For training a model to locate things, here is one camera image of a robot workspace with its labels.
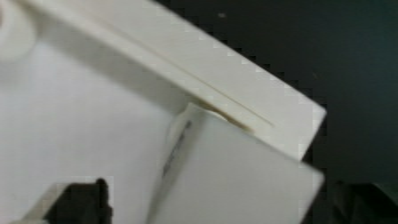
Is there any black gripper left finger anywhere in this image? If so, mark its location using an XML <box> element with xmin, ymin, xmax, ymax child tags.
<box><xmin>43</xmin><ymin>179</ymin><xmax>112</xmax><ymax>224</ymax></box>

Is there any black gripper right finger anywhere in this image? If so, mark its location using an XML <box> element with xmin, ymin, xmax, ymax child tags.
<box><xmin>327</xmin><ymin>182</ymin><xmax>398</xmax><ymax>224</ymax></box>

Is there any white square tabletop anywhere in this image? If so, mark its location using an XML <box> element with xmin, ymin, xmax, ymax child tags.
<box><xmin>0</xmin><ymin>0</ymin><xmax>325</xmax><ymax>224</ymax></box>

